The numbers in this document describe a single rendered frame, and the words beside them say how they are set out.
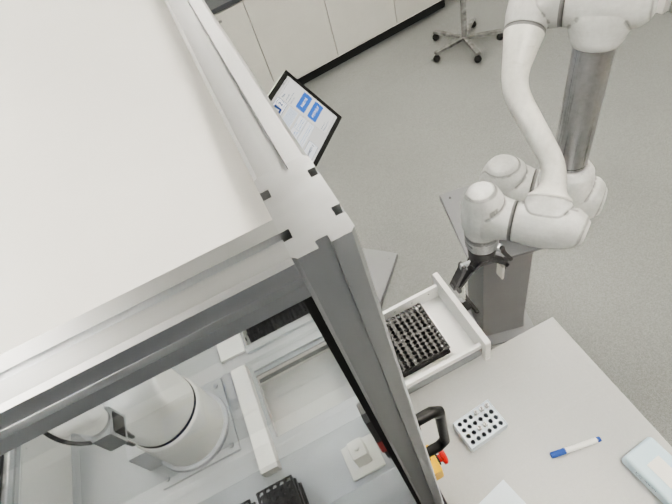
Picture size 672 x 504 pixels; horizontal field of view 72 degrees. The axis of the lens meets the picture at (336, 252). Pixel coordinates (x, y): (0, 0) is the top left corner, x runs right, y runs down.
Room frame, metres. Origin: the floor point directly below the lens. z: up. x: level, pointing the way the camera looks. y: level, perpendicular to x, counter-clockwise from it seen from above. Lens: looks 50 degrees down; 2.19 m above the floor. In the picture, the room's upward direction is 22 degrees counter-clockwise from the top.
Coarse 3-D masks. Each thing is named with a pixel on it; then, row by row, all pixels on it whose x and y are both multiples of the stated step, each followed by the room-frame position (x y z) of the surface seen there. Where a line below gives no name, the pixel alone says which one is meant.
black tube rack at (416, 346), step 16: (400, 320) 0.74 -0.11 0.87; (416, 320) 0.70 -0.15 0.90; (400, 336) 0.67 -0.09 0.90; (416, 336) 0.67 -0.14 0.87; (432, 336) 0.63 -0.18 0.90; (400, 352) 0.62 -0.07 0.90; (416, 352) 0.60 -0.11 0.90; (432, 352) 0.59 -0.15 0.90; (448, 352) 0.58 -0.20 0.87; (416, 368) 0.57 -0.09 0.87
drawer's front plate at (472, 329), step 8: (440, 280) 0.79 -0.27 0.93; (440, 288) 0.77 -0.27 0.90; (448, 288) 0.75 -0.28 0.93; (440, 296) 0.78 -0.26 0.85; (448, 296) 0.73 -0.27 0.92; (448, 304) 0.73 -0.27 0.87; (456, 304) 0.69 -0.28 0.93; (456, 312) 0.68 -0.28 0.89; (464, 312) 0.65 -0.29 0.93; (464, 320) 0.64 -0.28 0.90; (472, 320) 0.62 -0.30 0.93; (464, 328) 0.64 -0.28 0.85; (472, 328) 0.60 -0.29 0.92; (480, 328) 0.59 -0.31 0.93; (472, 336) 0.60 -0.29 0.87; (480, 336) 0.56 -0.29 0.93; (488, 344) 0.54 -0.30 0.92; (488, 352) 0.54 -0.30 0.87
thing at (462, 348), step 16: (432, 288) 0.79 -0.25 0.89; (400, 304) 0.78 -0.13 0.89; (432, 304) 0.77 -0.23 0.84; (448, 320) 0.69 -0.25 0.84; (448, 336) 0.64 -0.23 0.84; (464, 336) 0.62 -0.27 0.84; (464, 352) 0.55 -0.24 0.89; (480, 352) 0.55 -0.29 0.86; (432, 368) 0.54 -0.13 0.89; (448, 368) 0.54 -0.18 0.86; (416, 384) 0.52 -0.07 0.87
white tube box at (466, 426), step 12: (492, 408) 0.41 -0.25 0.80; (468, 420) 0.40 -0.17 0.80; (480, 420) 0.40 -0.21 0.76; (492, 420) 0.38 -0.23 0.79; (504, 420) 0.37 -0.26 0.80; (468, 432) 0.37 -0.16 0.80; (480, 432) 0.36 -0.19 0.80; (492, 432) 0.35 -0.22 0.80; (468, 444) 0.34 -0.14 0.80; (480, 444) 0.34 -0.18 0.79
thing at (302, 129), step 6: (300, 120) 1.66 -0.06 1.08; (306, 120) 1.66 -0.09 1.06; (294, 126) 1.62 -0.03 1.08; (300, 126) 1.63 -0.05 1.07; (306, 126) 1.64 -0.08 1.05; (312, 126) 1.65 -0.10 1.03; (294, 132) 1.60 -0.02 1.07; (300, 132) 1.60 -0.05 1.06; (306, 132) 1.61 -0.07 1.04; (300, 138) 1.58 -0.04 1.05; (306, 138) 1.59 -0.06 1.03; (300, 144) 1.56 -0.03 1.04
